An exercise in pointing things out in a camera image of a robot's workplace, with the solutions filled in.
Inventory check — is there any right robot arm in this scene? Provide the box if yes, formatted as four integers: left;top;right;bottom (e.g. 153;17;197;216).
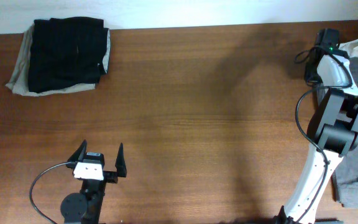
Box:
273;45;358;223

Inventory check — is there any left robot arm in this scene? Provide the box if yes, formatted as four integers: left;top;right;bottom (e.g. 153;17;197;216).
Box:
60;141;127;224

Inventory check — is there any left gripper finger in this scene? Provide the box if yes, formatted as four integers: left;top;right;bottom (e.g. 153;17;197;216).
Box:
67;139;87;162
115;143;127;177

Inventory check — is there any beige folded garment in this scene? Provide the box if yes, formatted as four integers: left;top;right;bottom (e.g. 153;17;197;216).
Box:
6;25;111;96

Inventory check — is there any white shirt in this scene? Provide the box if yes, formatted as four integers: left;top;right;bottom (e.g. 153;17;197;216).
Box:
339;39;358;58

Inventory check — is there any black folded garment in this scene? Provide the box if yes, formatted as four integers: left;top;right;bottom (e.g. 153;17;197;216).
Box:
27;17;111;93

